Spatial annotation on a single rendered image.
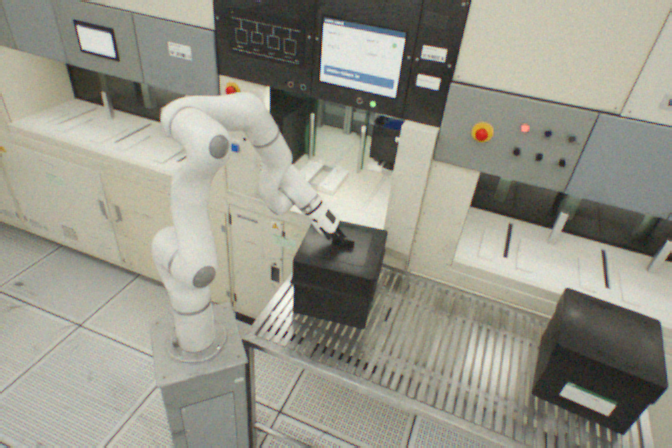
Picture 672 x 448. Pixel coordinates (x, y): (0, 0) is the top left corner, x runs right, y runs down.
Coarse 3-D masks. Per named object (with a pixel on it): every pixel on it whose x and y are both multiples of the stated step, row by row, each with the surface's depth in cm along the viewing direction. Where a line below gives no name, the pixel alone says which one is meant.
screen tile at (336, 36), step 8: (328, 32) 154; (336, 32) 153; (344, 32) 152; (352, 32) 151; (328, 40) 156; (336, 40) 155; (344, 40) 154; (360, 40) 151; (352, 48) 154; (328, 56) 159; (336, 56) 157; (344, 56) 156; (352, 56) 155; (344, 64) 158; (352, 64) 157
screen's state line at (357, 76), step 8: (328, 72) 162; (336, 72) 160; (344, 72) 159; (352, 72) 158; (360, 72) 157; (352, 80) 160; (360, 80) 159; (368, 80) 158; (376, 80) 157; (384, 80) 156; (392, 80) 155; (392, 88) 156
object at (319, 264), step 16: (352, 224) 174; (304, 240) 163; (320, 240) 164; (352, 240) 161; (368, 240) 167; (384, 240) 168; (304, 256) 156; (320, 256) 157; (336, 256) 158; (352, 256) 159; (368, 256) 160; (304, 272) 156; (320, 272) 154; (336, 272) 152; (352, 272) 152; (368, 272) 153; (320, 288) 158; (336, 288) 156; (352, 288) 155; (368, 288) 153
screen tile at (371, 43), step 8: (368, 40) 151; (376, 40) 150; (384, 40) 149; (368, 48) 152; (376, 48) 151; (384, 48) 150; (392, 56) 150; (368, 64) 155; (376, 64) 154; (384, 64) 153; (392, 64) 152; (384, 72) 154; (392, 72) 153
